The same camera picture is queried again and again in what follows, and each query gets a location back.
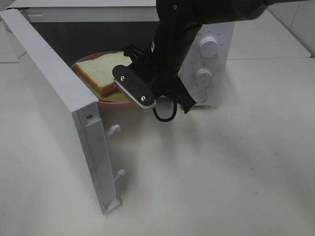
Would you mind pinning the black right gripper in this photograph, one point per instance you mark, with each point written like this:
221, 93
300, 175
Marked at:
143, 81

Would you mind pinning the white bread sandwich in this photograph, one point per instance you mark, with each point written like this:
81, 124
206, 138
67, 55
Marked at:
98, 72

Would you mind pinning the pink round plate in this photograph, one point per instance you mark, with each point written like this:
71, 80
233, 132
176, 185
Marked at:
115, 100

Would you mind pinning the white microwave door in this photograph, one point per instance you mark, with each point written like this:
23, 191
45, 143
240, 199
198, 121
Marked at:
69, 107

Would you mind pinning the round white door button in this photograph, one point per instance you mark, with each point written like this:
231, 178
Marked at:
200, 96

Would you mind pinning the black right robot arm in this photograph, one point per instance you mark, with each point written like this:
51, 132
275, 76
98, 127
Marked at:
179, 23

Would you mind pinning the white microwave oven body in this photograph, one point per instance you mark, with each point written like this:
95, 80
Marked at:
77, 28

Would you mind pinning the lower white timer knob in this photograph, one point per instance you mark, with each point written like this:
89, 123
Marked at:
204, 77

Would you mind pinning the upper white power knob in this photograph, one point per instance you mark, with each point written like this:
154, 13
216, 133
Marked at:
209, 46

